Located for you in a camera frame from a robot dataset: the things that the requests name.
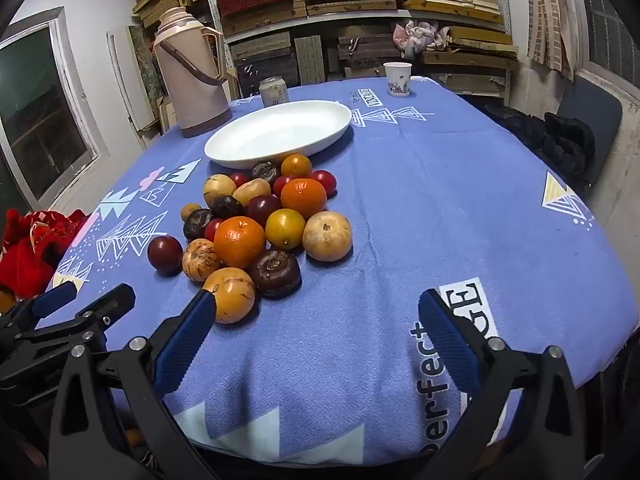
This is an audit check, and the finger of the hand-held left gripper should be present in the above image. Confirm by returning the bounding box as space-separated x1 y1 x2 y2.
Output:
0 282 77 341
0 284 136 373

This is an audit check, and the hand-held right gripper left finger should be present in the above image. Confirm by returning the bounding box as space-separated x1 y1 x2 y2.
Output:
48 287 217 480

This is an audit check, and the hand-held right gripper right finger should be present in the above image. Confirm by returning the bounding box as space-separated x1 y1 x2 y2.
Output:
419 287 586 480

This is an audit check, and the orange-tan striped fruit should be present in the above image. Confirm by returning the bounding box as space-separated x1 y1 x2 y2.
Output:
202 267 257 324

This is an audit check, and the dark red plum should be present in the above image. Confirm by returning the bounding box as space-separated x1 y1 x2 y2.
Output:
147 236 184 277
245 194 282 227

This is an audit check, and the small striped tan fruit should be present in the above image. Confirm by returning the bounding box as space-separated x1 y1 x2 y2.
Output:
181 240 221 282

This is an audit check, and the large orange tangerine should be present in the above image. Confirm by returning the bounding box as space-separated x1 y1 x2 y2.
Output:
214 216 267 269

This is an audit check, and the dark purple long fruit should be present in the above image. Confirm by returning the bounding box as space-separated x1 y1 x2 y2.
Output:
210 195 246 221

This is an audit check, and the small yellow citrus fruit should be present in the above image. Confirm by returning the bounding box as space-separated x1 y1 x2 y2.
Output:
265 208 306 251

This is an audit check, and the yellow tan round fruit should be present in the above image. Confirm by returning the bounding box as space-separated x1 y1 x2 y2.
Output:
203 174 237 207

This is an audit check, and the pale tan round fruit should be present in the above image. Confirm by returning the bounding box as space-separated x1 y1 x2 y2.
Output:
302 211 353 262

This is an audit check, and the small orange citrus fruit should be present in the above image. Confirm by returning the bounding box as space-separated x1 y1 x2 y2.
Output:
281 153 313 178

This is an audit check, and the white oval plate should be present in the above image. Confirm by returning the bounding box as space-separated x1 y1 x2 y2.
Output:
204 100 353 170

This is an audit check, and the red cloth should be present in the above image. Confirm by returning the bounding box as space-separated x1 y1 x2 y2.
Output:
0 207 93 301

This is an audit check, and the white framed window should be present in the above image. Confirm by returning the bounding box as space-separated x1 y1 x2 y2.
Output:
0 7 108 206

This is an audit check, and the black jacket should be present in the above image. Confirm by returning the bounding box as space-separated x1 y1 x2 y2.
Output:
485 105 596 186

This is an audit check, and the white leaning board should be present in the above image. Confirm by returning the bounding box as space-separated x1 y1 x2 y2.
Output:
106 30 161 133

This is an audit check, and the beige thermos jug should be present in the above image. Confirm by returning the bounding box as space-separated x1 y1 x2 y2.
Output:
152 7 233 139

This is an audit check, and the marble pattern board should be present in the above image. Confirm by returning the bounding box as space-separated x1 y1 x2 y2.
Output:
127 25 168 101

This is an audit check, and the pale drink can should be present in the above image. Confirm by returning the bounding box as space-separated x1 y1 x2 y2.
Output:
259 76 290 108

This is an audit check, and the printed paper cup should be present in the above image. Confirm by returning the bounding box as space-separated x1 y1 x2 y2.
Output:
383 61 413 97

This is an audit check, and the dark grey chair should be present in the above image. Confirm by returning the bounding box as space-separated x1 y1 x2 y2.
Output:
555 77 623 196

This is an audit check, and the pink cloth bundle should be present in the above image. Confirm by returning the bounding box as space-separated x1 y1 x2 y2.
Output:
392 20 451 58

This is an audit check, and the brick pattern sheet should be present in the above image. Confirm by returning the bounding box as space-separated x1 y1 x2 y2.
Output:
522 0 576 81

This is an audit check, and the white metal shelf rack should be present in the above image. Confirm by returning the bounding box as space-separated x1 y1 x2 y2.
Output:
200 0 513 106

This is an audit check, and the grid window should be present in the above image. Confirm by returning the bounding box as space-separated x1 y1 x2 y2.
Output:
575 0 640 81

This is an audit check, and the beige cardboard frame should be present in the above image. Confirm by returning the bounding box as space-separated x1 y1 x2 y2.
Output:
157 94 180 133

